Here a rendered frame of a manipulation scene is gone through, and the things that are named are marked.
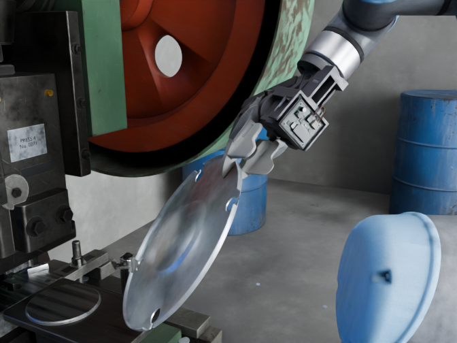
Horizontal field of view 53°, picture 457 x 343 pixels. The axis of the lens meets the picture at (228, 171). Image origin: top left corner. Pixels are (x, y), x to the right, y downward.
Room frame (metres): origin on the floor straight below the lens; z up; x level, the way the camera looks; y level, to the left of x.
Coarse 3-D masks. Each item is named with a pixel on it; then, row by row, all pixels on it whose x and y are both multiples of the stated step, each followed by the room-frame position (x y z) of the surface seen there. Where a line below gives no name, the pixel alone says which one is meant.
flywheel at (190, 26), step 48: (144, 0) 1.04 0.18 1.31; (192, 0) 1.01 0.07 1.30; (240, 0) 0.93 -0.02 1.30; (144, 48) 1.07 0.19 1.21; (192, 48) 1.01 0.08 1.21; (240, 48) 0.93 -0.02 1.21; (144, 96) 1.08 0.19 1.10; (192, 96) 1.01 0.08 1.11; (240, 96) 0.98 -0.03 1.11; (144, 144) 1.04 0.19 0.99
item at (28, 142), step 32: (0, 64) 0.78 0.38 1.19; (0, 96) 0.70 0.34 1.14; (32, 96) 0.75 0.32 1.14; (0, 128) 0.69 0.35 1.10; (32, 128) 0.74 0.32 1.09; (32, 160) 0.74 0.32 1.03; (32, 192) 0.73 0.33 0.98; (64, 192) 0.75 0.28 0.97; (0, 224) 0.67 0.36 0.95; (32, 224) 0.68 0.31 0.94; (64, 224) 0.74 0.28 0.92; (0, 256) 0.67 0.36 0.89
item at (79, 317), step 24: (48, 288) 0.77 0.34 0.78; (72, 288) 0.76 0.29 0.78; (96, 288) 0.77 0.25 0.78; (24, 312) 0.69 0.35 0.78; (48, 312) 0.68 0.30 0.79; (72, 312) 0.68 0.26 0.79; (96, 312) 0.69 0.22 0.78; (120, 312) 0.69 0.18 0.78; (48, 336) 0.63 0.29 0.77; (72, 336) 0.62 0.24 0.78; (96, 336) 0.62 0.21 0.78; (120, 336) 0.62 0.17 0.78; (144, 336) 0.63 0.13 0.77
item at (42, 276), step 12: (12, 276) 0.81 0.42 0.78; (24, 276) 0.81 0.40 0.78; (36, 276) 0.81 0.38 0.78; (48, 276) 0.81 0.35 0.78; (60, 276) 0.81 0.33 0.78; (0, 288) 0.77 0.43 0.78; (12, 288) 0.78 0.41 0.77; (24, 288) 0.77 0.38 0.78; (36, 288) 0.77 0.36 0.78; (0, 300) 0.73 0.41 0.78; (12, 300) 0.73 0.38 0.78; (0, 312) 0.69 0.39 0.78; (0, 324) 0.69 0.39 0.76; (12, 324) 0.70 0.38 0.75; (0, 336) 0.68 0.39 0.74
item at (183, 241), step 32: (192, 192) 0.72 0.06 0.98; (224, 192) 0.62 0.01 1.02; (160, 224) 0.75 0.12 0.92; (192, 224) 0.62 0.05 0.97; (224, 224) 0.55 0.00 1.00; (160, 256) 0.64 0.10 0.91; (192, 256) 0.56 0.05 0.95; (128, 288) 0.68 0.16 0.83; (160, 288) 0.58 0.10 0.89; (192, 288) 0.50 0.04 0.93; (128, 320) 0.60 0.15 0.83; (160, 320) 0.51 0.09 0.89
